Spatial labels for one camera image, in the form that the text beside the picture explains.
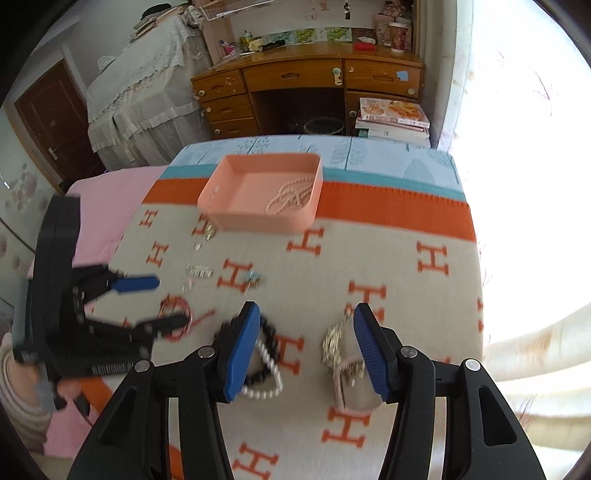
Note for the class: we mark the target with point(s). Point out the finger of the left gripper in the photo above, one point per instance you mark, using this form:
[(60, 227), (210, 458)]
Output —
[(93, 288), (143, 332)]

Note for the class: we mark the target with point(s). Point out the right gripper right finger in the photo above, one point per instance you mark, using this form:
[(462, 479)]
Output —
[(484, 439)]

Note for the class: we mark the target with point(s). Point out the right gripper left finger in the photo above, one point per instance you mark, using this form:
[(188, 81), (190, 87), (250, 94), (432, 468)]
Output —
[(130, 438)]

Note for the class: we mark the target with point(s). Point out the pearl bar hair clip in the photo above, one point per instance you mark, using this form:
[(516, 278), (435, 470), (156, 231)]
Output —
[(198, 271)]

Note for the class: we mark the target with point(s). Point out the pink strap smart watch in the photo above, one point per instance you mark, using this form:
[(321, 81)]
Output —
[(354, 393)]

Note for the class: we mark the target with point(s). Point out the silver ring pink charm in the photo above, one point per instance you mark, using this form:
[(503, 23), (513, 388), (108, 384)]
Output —
[(187, 286)]

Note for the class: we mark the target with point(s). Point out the person's left hand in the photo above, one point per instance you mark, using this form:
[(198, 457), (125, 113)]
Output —
[(31, 421)]

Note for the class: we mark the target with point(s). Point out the pink fleece blanket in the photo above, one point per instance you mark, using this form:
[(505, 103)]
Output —
[(108, 203)]

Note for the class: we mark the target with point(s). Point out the round gold brooch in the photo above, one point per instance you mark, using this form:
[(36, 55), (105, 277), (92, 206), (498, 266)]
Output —
[(209, 232)]

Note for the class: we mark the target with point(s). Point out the lace covered furniture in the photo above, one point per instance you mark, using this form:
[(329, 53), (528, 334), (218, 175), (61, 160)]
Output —
[(141, 109)]

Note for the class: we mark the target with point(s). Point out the brown wooden door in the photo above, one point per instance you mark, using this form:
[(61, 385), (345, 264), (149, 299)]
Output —
[(55, 117)]

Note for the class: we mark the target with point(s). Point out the orange H pattern blanket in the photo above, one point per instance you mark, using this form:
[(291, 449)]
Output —
[(411, 256)]

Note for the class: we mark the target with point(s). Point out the pink plastic tray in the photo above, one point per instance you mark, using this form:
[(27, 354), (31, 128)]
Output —
[(264, 193)]

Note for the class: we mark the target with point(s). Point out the wooden desk with drawers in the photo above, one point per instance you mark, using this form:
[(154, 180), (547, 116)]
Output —
[(279, 91)]

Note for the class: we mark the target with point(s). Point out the wastebasket under desk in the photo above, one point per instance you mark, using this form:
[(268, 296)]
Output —
[(324, 126)]

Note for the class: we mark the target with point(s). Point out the floral window curtain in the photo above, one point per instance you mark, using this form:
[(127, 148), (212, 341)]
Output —
[(521, 142)]

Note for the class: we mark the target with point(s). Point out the stack of books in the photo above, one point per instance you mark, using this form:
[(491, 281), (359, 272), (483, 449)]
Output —
[(394, 120)]

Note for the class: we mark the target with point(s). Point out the red box on desk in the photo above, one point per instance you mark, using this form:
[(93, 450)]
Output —
[(361, 46)]

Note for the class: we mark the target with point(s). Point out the patterned cup on desk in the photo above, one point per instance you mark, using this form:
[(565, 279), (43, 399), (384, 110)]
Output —
[(399, 33)]

